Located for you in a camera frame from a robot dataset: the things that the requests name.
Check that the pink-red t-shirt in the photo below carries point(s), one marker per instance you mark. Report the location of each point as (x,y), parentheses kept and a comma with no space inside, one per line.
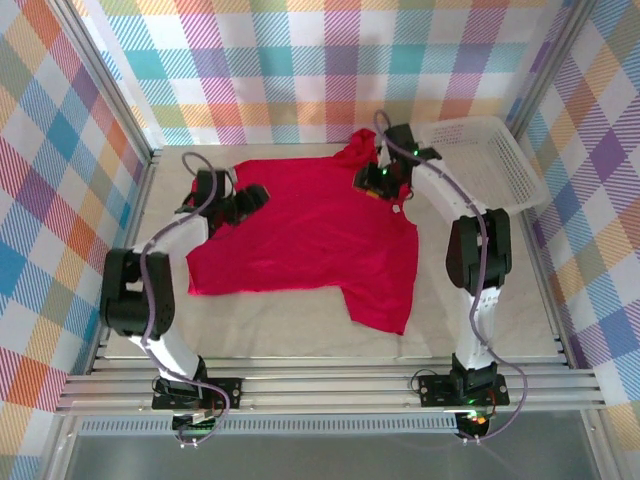
(310,235)

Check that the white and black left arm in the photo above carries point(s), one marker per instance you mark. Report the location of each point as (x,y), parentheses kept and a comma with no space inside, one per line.
(125,300)

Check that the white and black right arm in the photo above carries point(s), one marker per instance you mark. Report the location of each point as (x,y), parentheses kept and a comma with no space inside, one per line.
(480,260)

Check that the white plastic basket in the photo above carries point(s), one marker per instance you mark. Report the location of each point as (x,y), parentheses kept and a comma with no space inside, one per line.
(490,160)

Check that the plaid backdrop cloth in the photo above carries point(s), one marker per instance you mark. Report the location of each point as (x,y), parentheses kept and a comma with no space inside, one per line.
(50,150)
(600,150)
(300,75)

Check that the small controller board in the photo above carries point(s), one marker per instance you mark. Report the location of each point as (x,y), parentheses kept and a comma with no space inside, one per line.
(475,422)
(197,420)

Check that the grey metal panel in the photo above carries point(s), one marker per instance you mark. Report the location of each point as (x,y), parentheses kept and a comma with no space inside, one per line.
(325,460)

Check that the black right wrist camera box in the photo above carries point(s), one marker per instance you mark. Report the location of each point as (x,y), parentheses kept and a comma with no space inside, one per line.
(365,176)

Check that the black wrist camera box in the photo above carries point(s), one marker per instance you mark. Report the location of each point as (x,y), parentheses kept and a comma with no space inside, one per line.
(365,176)
(255,196)

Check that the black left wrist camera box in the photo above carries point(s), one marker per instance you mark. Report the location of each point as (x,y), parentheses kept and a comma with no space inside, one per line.
(255,196)

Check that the aluminium frame post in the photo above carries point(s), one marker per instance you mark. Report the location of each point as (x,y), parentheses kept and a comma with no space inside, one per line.
(107,75)
(550,65)

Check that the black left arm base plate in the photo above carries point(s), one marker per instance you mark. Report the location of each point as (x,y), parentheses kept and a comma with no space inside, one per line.
(232,392)

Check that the long aluminium mounting rail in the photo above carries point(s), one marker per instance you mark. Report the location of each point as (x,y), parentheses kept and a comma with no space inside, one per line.
(325,387)

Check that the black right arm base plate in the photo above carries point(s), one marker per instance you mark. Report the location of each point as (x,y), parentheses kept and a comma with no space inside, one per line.
(432,390)

